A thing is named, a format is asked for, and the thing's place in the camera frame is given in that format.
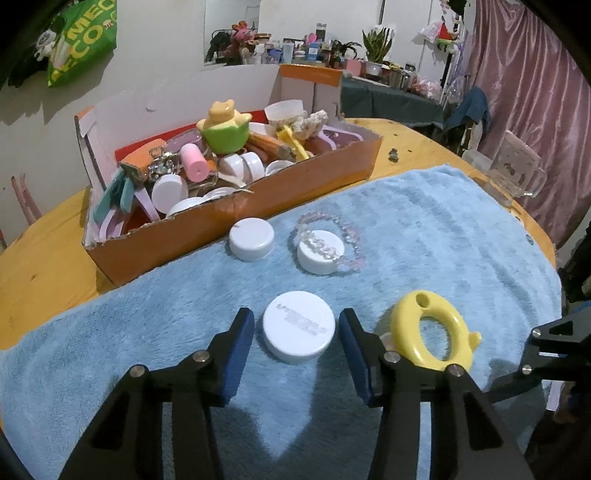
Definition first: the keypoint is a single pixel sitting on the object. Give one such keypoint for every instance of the red green hanging toy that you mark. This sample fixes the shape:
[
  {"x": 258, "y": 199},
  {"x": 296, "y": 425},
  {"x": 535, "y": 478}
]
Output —
[{"x": 445, "y": 32}]

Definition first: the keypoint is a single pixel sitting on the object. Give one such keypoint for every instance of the white plush toy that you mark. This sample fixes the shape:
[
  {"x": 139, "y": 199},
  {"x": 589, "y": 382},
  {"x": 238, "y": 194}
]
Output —
[{"x": 46, "y": 44}]

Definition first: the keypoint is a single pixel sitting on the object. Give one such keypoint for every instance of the row of cosmetic bottles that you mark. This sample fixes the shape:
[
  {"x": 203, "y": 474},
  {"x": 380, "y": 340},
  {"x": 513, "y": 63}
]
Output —
[{"x": 300, "y": 48}]

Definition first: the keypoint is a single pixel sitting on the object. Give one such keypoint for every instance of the pink curtain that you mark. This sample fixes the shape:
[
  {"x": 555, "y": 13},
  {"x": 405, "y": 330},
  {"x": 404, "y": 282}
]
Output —
[{"x": 531, "y": 92}]

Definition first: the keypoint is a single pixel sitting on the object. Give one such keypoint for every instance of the pink wall decoration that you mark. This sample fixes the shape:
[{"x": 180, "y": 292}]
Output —
[{"x": 25, "y": 198}]

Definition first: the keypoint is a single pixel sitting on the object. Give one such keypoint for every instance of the clear plastic cup lid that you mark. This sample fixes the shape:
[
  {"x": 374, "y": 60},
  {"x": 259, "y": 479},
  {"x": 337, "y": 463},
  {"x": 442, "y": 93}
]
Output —
[{"x": 284, "y": 110}]

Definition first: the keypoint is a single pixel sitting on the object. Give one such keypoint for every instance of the white round jar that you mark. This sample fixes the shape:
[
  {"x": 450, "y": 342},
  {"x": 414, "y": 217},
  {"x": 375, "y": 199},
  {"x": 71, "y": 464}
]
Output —
[{"x": 318, "y": 261}]

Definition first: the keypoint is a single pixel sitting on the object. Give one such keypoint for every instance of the wall mirror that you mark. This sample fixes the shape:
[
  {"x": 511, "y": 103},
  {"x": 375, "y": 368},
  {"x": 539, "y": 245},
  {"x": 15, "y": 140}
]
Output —
[{"x": 221, "y": 18}]

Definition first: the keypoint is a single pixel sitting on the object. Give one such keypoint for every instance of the blue draped cloth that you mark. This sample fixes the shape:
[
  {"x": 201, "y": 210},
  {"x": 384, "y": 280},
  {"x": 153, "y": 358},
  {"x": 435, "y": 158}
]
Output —
[{"x": 471, "y": 108}]

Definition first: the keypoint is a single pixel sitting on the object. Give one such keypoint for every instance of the potted green plant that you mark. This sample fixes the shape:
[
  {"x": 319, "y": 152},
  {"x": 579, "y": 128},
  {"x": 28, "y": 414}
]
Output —
[{"x": 376, "y": 46}]

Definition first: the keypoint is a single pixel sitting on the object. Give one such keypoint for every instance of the black hanging bag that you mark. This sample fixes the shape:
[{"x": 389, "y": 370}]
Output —
[{"x": 23, "y": 69}]

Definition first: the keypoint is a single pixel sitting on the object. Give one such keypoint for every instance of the green shopping bag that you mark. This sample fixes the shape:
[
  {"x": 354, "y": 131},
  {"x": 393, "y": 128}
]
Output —
[{"x": 78, "y": 41}]

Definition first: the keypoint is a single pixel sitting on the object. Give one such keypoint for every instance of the dark cloth side table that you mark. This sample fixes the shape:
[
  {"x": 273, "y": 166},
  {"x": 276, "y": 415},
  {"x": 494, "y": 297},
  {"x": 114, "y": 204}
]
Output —
[{"x": 392, "y": 99}]

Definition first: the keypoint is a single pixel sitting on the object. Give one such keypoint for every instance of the pink cylinder bottle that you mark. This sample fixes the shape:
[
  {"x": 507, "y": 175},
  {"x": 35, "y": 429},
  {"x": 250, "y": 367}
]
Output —
[{"x": 196, "y": 164}]

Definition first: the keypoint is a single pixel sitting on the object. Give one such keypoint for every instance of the pink plush bunny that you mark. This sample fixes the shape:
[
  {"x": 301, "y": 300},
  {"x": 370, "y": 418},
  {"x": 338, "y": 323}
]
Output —
[{"x": 240, "y": 39}]

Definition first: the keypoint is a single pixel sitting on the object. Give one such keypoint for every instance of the silver metal bead cluster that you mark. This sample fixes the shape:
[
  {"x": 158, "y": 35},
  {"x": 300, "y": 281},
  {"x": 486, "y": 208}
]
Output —
[{"x": 161, "y": 166}]

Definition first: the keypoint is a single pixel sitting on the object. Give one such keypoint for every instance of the blue fluffy towel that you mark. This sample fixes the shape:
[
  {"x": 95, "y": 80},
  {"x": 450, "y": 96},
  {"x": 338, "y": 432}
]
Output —
[{"x": 415, "y": 221}]

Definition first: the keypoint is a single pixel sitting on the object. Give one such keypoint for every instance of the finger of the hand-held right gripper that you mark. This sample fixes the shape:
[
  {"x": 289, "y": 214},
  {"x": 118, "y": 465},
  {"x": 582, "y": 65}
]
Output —
[{"x": 558, "y": 360}]

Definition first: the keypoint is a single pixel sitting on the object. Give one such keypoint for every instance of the large white jar lid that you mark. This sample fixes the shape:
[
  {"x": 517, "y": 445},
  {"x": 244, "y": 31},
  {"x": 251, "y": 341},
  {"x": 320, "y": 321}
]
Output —
[{"x": 298, "y": 325}]

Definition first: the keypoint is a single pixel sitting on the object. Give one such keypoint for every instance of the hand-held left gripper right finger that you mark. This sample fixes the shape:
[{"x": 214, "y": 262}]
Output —
[{"x": 358, "y": 360}]

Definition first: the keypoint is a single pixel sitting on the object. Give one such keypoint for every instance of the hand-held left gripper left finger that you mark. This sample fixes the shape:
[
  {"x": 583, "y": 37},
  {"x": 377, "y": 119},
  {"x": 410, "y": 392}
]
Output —
[{"x": 235, "y": 350}]

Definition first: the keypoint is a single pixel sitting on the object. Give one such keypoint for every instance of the clear glass mug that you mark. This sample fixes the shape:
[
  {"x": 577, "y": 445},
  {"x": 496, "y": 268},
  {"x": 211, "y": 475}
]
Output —
[{"x": 515, "y": 161}]

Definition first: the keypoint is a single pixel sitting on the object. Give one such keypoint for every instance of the orange cardboard box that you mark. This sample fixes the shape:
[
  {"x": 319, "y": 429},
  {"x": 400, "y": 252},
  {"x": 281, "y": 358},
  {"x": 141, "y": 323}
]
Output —
[{"x": 231, "y": 217}]

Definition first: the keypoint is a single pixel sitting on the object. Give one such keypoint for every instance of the pile of jars and trinkets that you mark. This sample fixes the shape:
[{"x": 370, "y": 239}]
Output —
[{"x": 240, "y": 166}]

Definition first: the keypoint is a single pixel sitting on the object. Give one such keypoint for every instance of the small white bottle cap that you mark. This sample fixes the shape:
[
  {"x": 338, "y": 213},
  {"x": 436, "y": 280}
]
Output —
[{"x": 251, "y": 237}]

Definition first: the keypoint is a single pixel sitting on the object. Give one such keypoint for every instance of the yellow green frog toy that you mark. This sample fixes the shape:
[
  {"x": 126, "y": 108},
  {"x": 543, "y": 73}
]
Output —
[{"x": 221, "y": 129}]

